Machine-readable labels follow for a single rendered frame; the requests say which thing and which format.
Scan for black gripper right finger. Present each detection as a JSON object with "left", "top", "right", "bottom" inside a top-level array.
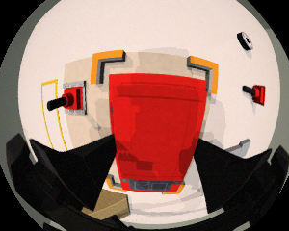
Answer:
[{"left": 194, "top": 139, "right": 273, "bottom": 215}]

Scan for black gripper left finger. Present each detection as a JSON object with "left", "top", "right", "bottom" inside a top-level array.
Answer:
[{"left": 29, "top": 134, "right": 117, "bottom": 211}]

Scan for grey rectangular bar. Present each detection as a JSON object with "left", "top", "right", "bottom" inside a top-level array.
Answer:
[{"left": 225, "top": 138, "right": 251, "bottom": 158}]

